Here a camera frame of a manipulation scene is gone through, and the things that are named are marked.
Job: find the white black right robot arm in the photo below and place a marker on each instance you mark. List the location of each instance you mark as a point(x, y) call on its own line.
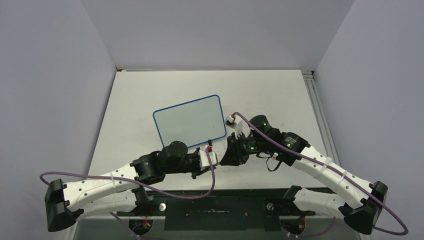
point(355, 200)

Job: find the aluminium right side rail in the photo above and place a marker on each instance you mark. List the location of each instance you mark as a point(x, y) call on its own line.
point(327, 138)

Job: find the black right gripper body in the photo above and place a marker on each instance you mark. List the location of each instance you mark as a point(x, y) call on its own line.
point(248, 145)

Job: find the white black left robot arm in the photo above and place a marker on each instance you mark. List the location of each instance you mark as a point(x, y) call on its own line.
point(122, 189)

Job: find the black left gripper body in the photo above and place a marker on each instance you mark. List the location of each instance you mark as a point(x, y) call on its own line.
point(189, 164)

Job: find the blue-framed whiteboard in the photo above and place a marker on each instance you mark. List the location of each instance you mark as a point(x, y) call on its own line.
point(194, 122)

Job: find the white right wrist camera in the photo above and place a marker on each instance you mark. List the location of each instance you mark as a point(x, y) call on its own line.
point(239, 127)

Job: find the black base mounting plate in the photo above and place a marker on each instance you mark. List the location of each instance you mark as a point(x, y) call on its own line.
point(223, 210)

